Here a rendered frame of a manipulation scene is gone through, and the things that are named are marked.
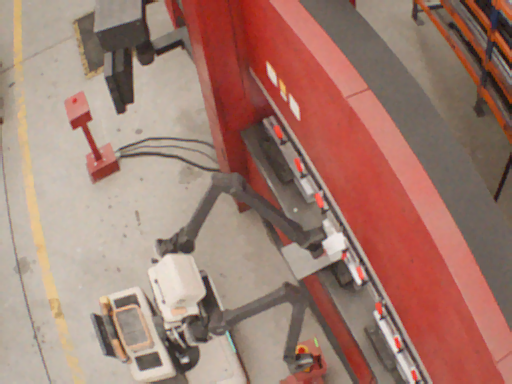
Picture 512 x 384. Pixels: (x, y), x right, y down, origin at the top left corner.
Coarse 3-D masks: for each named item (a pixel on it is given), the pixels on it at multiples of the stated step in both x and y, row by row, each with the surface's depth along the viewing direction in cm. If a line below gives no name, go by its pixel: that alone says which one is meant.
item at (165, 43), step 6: (174, 30) 391; (180, 30) 390; (186, 30) 390; (162, 36) 390; (168, 36) 389; (174, 36) 388; (180, 36) 388; (186, 36) 387; (156, 42) 388; (162, 42) 387; (168, 42) 387; (174, 42) 389; (180, 42) 393; (186, 42) 385; (156, 48) 385; (162, 48) 393; (168, 48) 392; (174, 48) 392; (186, 48) 389; (156, 54) 389; (162, 54) 391; (192, 54) 380
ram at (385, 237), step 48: (240, 0) 297; (288, 48) 266; (288, 96) 303; (336, 144) 267; (336, 192) 298; (384, 192) 234; (384, 240) 257; (384, 288) 284; (432, 288) 220; (432, 336) 239
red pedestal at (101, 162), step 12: (72, 96) 428; (84, 96) 427; (72, 108) 423; (84, 108) 422; (72, 120) 420; (84, 120) 427; (84, 132) 448; (108, 144) 488; (96, 156) 477; (108, 156) 483; (96, 168) 480; (108, 168) 485; (96, 180) 488
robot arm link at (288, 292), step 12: (288, 288) 288; (300, 288) 291; (264, 300) 290; (276, 300) 288; (288, 300) 287; (300, 300) 286; (216, 312) 304; (228, 312) 299; (240, 312) 295; (252, 312) 294; (216, 324) 297; (228, 324) 297
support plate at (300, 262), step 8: (328, 232) 346; (288, 248) 344; (296, 248) 343; (288, 256) 342; (296, 256) 341; (304, 256) 341; (320, 256) 340; (328, 256) 340; (336, 256) 339; (288, 264) 340; (296, 264) 339; (304, 264) 339; (312, 264) 338; (320, 264) 338; (328, 264) 338; (296, 272) 337; (304, 272) 337; (312, 272) 337; (296, 280) 336
